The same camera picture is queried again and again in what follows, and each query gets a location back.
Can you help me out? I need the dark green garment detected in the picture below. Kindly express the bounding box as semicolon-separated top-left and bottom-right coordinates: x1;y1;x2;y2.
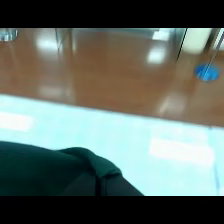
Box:
0;140;124;197

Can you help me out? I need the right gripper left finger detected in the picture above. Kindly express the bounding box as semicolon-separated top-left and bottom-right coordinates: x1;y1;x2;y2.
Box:
62;170;100;197

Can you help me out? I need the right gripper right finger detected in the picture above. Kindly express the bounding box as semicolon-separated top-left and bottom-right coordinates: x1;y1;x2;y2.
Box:
99;172;145;197

